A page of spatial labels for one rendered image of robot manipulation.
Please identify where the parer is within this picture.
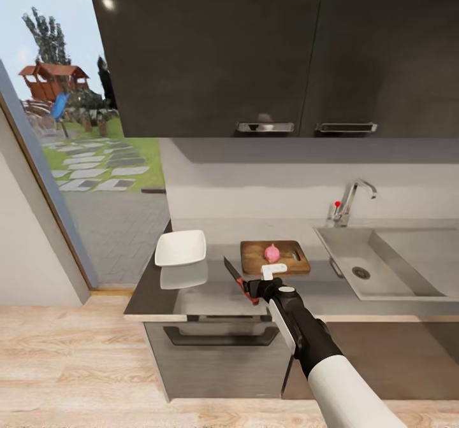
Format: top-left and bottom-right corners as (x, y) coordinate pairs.
(224, 257), (259, 304)

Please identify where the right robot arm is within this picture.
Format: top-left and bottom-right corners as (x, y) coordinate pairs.
(243, 264), (407, 428)

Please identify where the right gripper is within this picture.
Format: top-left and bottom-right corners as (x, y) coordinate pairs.
(243, 277), (282, 299)

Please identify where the vidalia onion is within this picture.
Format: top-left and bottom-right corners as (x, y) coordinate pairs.
(264, 243), (283, 266)

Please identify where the bowl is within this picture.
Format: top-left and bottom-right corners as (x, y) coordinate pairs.
(155, 230), (206, 267)

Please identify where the cutting board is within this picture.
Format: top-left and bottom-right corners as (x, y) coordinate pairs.
(240, 241), (311, 275)

